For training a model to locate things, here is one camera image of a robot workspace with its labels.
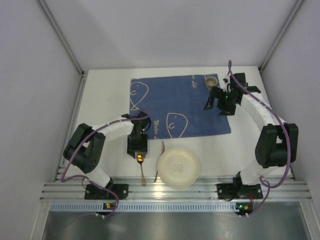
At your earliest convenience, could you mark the brown fork under plate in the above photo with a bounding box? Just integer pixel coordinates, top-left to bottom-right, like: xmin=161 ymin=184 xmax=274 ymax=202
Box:
xmin=153 ymin=140 xmax=166 ymax=183

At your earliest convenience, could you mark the gold metal spoon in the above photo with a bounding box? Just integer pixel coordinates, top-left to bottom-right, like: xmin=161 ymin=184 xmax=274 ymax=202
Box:
xmin=136 ymin=152 xmax=147 ymax=187

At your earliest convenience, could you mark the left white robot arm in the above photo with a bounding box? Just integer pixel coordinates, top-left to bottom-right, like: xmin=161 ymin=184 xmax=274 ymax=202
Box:
xmin=61 ymin=111 xmax=151 ymax=190

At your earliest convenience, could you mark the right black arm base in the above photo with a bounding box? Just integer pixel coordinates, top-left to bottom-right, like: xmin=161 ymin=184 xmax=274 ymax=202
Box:
xmin=216 ymin=172 xmax=263 ymax=202

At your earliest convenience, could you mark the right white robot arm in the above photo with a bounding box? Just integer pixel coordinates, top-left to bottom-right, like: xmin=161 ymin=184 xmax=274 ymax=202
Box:
xmin=204 ymin=73 xmax=299 ymax=186

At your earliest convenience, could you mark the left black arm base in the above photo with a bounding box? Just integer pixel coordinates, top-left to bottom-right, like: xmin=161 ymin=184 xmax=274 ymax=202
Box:
xmin=84 ymin=182 xmax=129 ymax=200

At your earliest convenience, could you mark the slotted cable duct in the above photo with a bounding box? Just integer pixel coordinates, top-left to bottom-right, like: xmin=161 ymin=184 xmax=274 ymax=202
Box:
xmin=50 ymin=202 xmax=252 ymax=213

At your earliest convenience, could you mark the aluminium rail frame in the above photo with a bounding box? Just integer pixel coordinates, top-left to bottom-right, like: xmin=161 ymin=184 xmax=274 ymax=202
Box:
xmin=39 ymin=174 xmax=312 ymax=203

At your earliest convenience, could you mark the blue fish placemat cloth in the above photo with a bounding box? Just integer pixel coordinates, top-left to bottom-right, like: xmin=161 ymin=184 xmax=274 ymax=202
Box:
xmin=129 ymin=73 xmax=231 ymax=140

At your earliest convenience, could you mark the cream ceramic plate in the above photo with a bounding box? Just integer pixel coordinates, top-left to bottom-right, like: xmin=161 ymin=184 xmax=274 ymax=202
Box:
xmin=157 ymin=147 xmax=201 ymax=189

